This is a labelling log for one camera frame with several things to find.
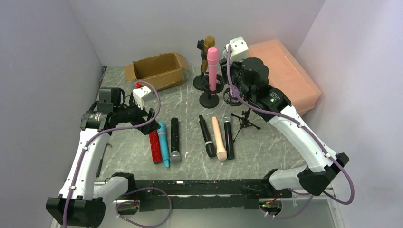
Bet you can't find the blue microphone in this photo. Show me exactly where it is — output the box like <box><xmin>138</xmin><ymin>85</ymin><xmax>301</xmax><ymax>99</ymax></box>
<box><xmin>157</xmin><ymin>121</ymin><xmax>170</xmax><ymax>169</ymax></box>

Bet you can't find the red glitter microphone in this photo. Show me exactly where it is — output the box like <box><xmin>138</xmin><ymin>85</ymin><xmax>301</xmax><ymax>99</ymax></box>
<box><xmin>149</xmin><ymin>130</ymin><xmax>162</xmax><ymax>164</ymax></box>

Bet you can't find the black shock-mount round-base stand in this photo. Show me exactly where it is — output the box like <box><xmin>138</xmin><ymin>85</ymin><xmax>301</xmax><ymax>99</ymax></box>
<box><xmin>199</xmin><ymin>72</ymin><xmax>224</xmax><ymax>109</ymax></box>

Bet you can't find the pink microphone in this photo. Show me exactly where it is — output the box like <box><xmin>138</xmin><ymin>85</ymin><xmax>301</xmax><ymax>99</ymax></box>
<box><xmin>207</xmin><ymin>47</ymin><xmax>219</xmax><ymax>92</ymax></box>

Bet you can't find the black tripod shock-mount stand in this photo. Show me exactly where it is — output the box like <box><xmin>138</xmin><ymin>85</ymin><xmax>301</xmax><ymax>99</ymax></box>
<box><xmin>223</xmin><ymin>88</ymin><xmax>261</xmax><ymax>142</ymax></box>

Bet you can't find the black silver-head microphone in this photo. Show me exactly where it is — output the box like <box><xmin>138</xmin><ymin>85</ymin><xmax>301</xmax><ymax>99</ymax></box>
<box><xmin>222</xmin><ymin>115</ymin><xmax>235</xmax><ymax>160</ymax></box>

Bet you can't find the black clip round-base stand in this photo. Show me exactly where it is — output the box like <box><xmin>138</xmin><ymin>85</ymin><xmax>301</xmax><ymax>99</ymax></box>
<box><xmin>192</xmin><ymin>35</ymin><xmax>215</xmax><ymax>91</ymax></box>

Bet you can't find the gold microphone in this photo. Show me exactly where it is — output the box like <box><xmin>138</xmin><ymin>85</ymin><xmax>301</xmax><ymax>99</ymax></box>
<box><xmin>201</xmin><ymin>35</ymin><xmax>215</xmax><ymax>73</ymax></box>

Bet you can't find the cardboard box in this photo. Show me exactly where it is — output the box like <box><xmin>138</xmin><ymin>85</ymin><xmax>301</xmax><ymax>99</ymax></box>
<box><xmin>123</xmin><ymin>52</ymin><xmax>189</xmax><ymax>91</ymax></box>

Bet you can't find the black glitter microphone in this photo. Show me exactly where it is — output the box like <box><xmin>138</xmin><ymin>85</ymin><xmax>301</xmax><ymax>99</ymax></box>
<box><xmin>170</xmin><ymin>117</ymin><xmax>181</xmax><ymax>164</ymax></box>

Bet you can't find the plain black microphone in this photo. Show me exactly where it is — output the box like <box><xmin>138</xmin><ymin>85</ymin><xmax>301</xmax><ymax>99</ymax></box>
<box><xmin>199</xmin><ymin>115</ymin><xmax>216</xmax><ymax>158</ymax></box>

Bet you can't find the beige plastic microphone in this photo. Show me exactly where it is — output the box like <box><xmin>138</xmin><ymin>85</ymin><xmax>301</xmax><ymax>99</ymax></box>
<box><xmin>211</xmin><ymin>116</ymin><xmax>227</xmax><ymax>161</ymax></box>

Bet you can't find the purple glitter microphone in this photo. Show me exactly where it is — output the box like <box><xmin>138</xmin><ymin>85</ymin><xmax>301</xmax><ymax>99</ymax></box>
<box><xmin>222</xmin><ymin>49</ymin><xmax>239</xmax><ymax>103</ymax></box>

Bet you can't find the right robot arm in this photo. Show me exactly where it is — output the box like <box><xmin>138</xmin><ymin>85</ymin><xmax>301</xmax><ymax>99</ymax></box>
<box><xmin>219</xmin><ymin>57</ymin><xmax>349</xmax><ymax>196</ymax></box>

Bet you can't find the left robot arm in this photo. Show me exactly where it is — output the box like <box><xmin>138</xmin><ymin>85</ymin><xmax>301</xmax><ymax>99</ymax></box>
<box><xmin>46</xmin><ymin>86</ymin><xmax>160</xmax><ymax>228</ymax></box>

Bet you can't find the orange plastic storage box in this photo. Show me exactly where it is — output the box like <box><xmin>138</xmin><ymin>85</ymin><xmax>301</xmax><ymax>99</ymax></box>
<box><xmin>248</xmin><ymin>39</ymin><xmax>321</xmax><ymax>116</ymax></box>

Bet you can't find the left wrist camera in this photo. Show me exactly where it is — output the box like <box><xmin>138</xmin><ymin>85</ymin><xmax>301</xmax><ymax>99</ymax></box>
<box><xmin>132</xmin><ymin>82</ymin><xmax>152</xmax><ymax>109</ymax></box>

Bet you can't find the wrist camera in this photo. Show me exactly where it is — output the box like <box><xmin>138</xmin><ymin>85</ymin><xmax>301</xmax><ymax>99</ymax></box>
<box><xmin>132</xmin><ymin>82</ymin><xmax>152</xmax><ymax>109</ymax></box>
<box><xmin>222</xmin><ymin>36</ymin><xmax>249</xmax><ymax>63</ymax></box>

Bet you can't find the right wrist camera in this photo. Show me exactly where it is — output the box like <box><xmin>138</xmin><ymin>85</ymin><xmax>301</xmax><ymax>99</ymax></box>
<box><xmin>222</xmin><ymin>36</ymin><xmax>249</xmax><ymax>63</ymax></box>

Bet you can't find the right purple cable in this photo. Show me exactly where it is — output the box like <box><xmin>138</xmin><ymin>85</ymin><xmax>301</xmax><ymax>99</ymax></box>
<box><xmin>226</xmin><ymin>44</ymin><xmax>355</xmax><ymax>220</ymax></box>

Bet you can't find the aluminium rail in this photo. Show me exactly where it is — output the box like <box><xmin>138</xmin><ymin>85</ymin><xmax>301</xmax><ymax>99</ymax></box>
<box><xmin>50</xmin><ymin>179</ymin><xmax>345</xmax><ymax>228</ymax></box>

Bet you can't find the black base frame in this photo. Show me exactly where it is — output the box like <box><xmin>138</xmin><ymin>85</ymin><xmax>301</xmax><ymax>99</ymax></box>
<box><xmin>119</xmin><ymin>179</ymin><xmax>292</xmax><ymax>212</ymax></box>

